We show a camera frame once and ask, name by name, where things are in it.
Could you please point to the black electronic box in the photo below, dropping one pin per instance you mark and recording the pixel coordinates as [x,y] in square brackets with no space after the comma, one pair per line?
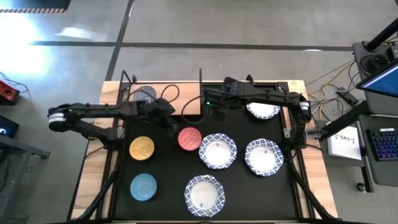
[7,127]

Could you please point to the blue white paper bowl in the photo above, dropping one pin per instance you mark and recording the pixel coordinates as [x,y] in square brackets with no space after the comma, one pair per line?
[217,152]
[264,158]
[262,111]
[203,196]

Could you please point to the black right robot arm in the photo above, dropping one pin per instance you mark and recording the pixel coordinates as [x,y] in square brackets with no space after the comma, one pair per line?
[273,93]

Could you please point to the small red patterned bowl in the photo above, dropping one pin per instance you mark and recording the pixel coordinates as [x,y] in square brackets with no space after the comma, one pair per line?
[189,139]

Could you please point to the small grey patterned bowl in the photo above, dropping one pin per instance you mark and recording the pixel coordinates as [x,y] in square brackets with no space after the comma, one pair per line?
[143,92]

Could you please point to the computer monitor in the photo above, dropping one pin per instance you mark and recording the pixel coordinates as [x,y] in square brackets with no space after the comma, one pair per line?
[382,82]

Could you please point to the grey metal stand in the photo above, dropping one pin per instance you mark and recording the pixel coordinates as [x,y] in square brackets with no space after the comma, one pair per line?
[18,149]

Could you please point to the black hazard striped platform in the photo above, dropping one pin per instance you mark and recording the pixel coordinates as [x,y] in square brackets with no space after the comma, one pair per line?
[34,4]

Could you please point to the red box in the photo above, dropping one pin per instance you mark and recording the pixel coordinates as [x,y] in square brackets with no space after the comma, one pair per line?
[7,91]

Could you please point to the dark grey equipment cart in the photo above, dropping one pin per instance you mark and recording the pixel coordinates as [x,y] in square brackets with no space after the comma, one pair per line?
[384,168]

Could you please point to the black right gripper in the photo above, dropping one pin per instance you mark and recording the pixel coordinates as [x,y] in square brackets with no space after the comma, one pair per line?
[222,95]

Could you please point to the backlit black keyboard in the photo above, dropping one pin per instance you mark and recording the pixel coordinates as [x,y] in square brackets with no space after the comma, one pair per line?
[384,144]

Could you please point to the white paper sign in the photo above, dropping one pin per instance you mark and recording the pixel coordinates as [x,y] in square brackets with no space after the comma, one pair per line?
[345,143]

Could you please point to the small yellow patterned bowl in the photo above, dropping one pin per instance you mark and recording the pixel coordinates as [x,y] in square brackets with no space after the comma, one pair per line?
[141,148]

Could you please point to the black power strip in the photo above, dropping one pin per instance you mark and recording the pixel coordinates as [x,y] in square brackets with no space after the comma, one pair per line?
[346,97]

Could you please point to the black metal table frame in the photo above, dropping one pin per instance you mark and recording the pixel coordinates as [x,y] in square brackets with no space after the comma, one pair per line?
[308,191]

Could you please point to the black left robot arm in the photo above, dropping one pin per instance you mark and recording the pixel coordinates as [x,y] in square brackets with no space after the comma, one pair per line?
[93,109]

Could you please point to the small blue patterned bowl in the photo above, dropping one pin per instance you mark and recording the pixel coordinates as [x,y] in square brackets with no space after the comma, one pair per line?
[143,187]

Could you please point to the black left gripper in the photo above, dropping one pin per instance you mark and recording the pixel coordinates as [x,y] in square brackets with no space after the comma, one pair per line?
[158,110]

